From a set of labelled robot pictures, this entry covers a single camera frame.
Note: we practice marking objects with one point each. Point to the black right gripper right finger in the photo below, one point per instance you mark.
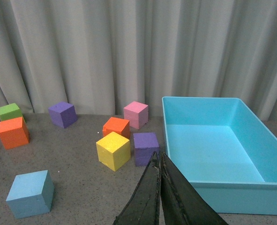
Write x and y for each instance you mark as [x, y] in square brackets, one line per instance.
[181, 203]

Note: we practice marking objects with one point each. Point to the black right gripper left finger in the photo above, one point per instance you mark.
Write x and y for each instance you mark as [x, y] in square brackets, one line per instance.
[143, 208]

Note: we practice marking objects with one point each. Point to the light blue foam cube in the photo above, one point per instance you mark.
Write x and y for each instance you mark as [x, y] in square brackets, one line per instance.
[31, 194]

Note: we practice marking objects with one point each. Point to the purple foam cube right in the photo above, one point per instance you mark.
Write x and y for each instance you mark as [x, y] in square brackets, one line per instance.
[145, 144]

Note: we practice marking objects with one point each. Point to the purple foam cube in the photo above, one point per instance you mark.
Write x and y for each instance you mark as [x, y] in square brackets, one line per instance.
[145, 144]
[63, 114]

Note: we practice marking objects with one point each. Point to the yellow foam cube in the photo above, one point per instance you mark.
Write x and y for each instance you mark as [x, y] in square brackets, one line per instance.
[113, 151]

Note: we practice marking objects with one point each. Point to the light blue plastic bin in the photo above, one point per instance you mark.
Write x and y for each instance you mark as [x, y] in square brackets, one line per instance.
[227, 154]

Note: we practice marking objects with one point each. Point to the orange foam cube right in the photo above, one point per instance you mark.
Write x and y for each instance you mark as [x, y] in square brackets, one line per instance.
[117, 125]

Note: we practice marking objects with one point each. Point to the orange foam cube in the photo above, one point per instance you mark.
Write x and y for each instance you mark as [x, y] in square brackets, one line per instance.
[117, 125]
[14, 133]

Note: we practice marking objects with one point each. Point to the pink foam cube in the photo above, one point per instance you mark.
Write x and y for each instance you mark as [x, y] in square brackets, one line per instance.
[137, 113]

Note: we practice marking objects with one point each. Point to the purple foam cube back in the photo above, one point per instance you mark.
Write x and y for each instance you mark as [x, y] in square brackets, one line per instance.
[63, 114]

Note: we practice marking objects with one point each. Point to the orange foam cube left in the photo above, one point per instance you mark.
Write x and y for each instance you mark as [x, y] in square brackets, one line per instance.
[14, 133]

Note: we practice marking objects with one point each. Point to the white curtain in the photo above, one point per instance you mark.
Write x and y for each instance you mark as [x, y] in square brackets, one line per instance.
[101, 55]

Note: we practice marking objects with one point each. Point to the green foam cube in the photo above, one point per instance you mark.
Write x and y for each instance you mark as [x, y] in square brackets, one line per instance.
[10, 111]

